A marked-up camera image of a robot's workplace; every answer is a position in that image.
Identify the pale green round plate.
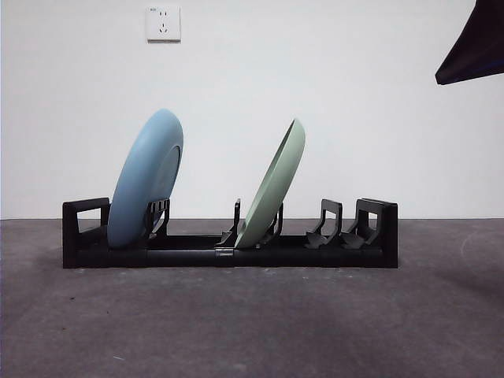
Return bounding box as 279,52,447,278
235,117,307,250

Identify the blue round plate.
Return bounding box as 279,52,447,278
106,109,185,250

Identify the black plastic plate rack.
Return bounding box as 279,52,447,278
62,196,398,269

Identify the white wall socket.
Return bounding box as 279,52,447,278
146,5,183,43

